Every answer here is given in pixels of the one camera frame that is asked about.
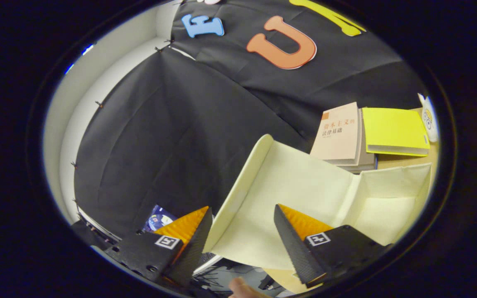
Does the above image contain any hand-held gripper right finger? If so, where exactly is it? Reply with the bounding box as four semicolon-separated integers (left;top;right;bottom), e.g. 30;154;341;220
273;204;390;289

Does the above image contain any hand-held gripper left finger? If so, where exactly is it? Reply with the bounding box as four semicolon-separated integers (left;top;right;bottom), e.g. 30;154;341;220
104;206;214;289

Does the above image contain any pale green storage box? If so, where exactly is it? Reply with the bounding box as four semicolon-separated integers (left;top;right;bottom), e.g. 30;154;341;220
202;134;433;272

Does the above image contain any blue printed poster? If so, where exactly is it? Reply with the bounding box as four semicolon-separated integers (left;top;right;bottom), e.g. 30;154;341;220
142;204;177;233

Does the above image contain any black backdrop cloth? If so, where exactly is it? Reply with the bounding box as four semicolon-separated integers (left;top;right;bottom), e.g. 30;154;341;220
73;0;429;240

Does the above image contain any beige book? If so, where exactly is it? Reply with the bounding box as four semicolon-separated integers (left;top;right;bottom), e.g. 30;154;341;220
310;102;376;173

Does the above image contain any yellow book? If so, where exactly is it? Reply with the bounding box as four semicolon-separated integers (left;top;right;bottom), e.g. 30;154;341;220
361;107;431;157

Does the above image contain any white plush toy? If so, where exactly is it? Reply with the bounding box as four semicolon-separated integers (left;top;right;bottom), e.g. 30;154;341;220
418;93;439;143

